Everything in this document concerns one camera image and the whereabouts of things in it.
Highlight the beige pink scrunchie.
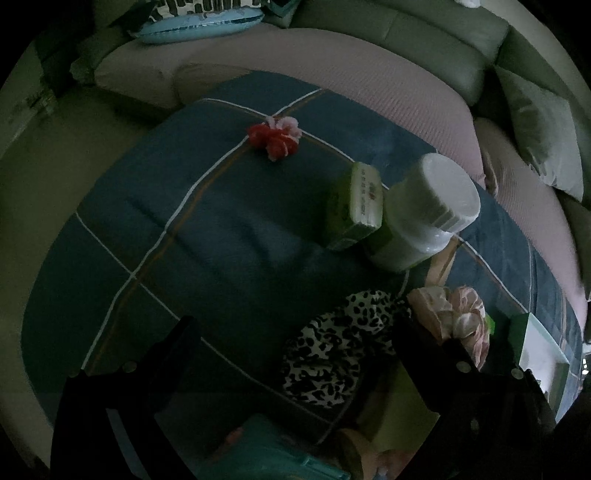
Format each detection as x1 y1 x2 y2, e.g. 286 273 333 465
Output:
406 285 491 370

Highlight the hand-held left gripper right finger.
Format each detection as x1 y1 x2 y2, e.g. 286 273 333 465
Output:
392 318 556 480

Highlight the sofa with pink seat covers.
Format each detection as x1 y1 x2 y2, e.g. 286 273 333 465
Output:
69 0 591 301

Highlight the leopard print scrunchie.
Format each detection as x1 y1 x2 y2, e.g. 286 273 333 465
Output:
279 290 414 409

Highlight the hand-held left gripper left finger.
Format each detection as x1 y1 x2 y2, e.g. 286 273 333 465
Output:
51 315 205 480

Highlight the blue plaid blanket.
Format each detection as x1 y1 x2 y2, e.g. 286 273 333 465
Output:
21 71 585 444

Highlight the white cardboard box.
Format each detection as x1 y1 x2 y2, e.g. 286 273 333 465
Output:
508 313 571 414

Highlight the black and white patterned pillow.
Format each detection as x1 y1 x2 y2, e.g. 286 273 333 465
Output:
148 0 273 21

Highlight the teal plastic container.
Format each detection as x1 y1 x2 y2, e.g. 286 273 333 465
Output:
205 413 352 480

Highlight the light green cloth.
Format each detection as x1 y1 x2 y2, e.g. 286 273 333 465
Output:
358 355 441 462

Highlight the light blue pillow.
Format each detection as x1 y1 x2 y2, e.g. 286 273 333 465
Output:
137 4 266 45

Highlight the red and pink scrunchie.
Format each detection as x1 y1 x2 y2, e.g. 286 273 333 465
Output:
247 116 303 162

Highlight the white jar with green label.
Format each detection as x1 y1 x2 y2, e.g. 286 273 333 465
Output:
365 152 481 273

